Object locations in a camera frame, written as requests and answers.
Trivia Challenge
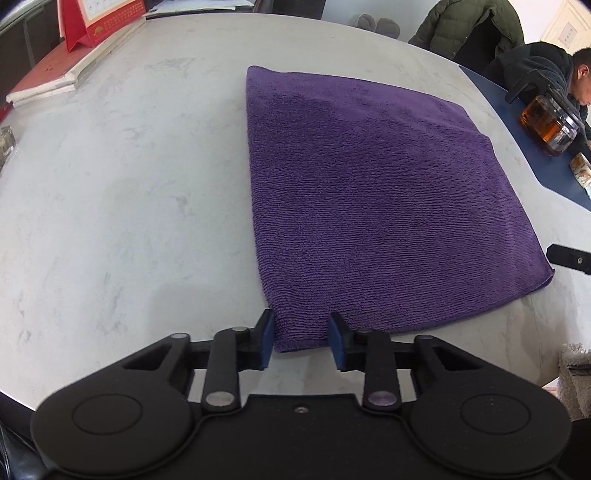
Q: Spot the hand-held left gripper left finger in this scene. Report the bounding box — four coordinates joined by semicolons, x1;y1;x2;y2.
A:
122;309;274;412

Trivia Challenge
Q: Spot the patterned tape roll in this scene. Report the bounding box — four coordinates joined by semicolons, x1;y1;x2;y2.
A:
569;154;591;191

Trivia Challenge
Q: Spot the green padded jacket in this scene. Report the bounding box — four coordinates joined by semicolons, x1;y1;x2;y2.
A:
407;0;526;64

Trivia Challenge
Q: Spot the glass teapot with black handle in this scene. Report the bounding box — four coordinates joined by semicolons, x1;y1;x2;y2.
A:
505;75;586;158

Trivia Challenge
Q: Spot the red desk calendar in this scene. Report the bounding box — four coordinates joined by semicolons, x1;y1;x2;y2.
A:
57;0;147;53

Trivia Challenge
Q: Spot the blue table mat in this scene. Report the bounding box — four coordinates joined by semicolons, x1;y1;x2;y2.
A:
458;65;591;219

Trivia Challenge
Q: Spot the black box device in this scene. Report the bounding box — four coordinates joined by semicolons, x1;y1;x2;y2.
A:
0;0;63;81

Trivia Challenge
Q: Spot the clear glass object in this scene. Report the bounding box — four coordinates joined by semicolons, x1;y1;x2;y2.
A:
0;124;18;168

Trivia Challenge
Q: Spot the white paper stack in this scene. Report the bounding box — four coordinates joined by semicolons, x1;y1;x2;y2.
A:
144;0;256;20

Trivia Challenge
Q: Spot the purple towel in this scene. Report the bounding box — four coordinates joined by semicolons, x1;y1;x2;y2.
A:
245;65;556;354

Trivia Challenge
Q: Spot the red notebook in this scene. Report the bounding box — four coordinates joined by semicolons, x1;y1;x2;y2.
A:
6;21;147;106

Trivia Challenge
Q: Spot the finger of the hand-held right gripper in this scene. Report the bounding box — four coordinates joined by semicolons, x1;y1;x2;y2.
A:
546;244;591;278

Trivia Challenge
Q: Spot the white door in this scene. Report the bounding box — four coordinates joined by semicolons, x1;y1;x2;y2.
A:
539;0;591;52

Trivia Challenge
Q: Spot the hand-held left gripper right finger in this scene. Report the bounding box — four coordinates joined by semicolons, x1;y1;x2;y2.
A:
329;314;481;412

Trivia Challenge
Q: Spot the grey slipper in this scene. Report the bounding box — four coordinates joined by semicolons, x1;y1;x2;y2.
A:
373;17;401;40
346;13;377;32

